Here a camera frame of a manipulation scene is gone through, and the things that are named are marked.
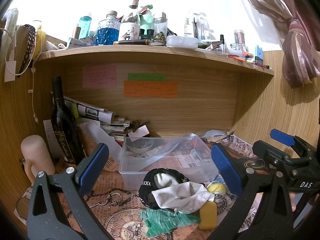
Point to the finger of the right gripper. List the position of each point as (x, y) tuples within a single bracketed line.
[(275, 159), (286, 139)]

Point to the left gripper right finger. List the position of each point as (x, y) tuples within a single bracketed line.
[(274, 218)]

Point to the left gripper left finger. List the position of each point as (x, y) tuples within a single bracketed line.
[(46, 218)]

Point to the yellow soft ball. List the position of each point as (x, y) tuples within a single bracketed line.
[(217, 188)]

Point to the yellow sponge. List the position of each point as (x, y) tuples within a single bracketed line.
[(208, 216)]

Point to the clear plastic storage box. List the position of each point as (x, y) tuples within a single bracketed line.
[(188, 155)]

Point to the black fabric cap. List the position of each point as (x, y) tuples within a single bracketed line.
[(157, 179)]

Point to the green knitted cloth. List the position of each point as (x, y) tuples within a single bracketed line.
[(163, 221)]

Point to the white cloth pouch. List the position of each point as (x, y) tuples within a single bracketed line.
[(185, 198)]

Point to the person's right hand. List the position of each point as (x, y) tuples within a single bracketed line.
[(292, 195)]

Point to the beige ceramic mug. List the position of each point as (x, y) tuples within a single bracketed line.
[(36, 156)]

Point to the vintage newspaper print mat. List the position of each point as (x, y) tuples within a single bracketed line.
[(118, 210)]

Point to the dark wine bottle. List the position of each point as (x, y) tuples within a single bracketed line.
[(65, 128)]

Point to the stack of newspapers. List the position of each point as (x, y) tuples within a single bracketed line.
[(118, 127)]

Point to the blue stamp block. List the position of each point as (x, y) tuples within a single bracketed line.
[(259, 56)]

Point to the pink sticky note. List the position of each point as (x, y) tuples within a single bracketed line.
[(99, 77)]

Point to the green sticky note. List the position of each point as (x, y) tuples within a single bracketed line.
[(146, 77)]

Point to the orange sticky note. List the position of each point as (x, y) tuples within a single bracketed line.
[(144, 89)]

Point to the white hanging tag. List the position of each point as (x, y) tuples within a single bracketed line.
[(9, 74)]

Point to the pink satin curtain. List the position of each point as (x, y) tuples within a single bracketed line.
[(298, 30)]

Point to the clear plastic lidded container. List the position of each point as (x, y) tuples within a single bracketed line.
[(182, 42)]

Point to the wooden shelf board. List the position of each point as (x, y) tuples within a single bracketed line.
[(152, 55)]

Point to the blue crystal glass bottle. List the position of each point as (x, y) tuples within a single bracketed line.
[(108, 29)]

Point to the teal plastic bottle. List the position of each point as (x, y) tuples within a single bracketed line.
[(84, 24)]

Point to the white labelled bottle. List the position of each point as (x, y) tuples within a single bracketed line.
[(130, 23)]

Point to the mint green bottle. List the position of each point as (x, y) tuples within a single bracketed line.
[(146, 20)]

